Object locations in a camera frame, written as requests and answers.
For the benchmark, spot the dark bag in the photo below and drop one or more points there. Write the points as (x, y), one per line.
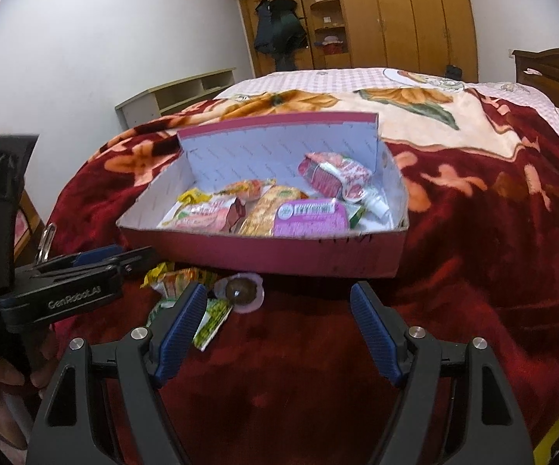
(453, 71)

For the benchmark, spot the wooden nightstand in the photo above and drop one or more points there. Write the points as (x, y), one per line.
(22, 223)

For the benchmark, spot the black hanging coat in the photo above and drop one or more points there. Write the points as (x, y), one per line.
(262, 26)

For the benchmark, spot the small green snack packet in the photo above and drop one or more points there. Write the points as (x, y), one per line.
(160, 310)

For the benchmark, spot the orange yellow snack packet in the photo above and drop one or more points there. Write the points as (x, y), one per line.
(177, 283)

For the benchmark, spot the red floral blanket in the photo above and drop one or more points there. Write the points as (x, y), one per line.
(478, 261)

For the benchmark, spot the red pot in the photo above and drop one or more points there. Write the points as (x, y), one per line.
(332, 47)

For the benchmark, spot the large pink spout pouch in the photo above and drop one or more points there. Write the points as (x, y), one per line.
(337, 174)

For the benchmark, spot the wooden wardrobe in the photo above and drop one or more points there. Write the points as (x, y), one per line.
(395, 14)

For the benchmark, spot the yellow strip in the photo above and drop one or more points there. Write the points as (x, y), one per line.
(553, 433)

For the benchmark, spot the metal carabiner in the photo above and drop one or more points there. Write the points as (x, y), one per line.
(42, 254)

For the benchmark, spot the golden yellow snack packet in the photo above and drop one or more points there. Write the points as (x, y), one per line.
(265, 210)

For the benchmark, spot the wooden headboard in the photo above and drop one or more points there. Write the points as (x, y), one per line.
(550, 72)

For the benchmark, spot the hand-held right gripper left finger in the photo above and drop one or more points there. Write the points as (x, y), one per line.
(182, 329)

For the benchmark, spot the dark green hanging coat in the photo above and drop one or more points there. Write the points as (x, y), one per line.
(289, 29)

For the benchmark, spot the purple rectangular snack packet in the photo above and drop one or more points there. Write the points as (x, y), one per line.
(308, 220)

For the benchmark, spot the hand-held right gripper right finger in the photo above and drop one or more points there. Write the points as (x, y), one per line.
(376, 334)

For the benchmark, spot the red cardboard box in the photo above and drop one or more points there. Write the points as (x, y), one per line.
(308, 256)

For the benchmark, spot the beige shelf unit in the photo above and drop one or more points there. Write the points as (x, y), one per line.
(136, 106)

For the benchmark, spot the small pink spout pouch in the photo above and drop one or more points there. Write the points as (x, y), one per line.
(202, 215)

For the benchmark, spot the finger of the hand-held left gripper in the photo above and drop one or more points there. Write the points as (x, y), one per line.
(95, 254)
(136, 257)

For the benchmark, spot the green white snack packet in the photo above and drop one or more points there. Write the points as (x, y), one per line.
(211, 324)

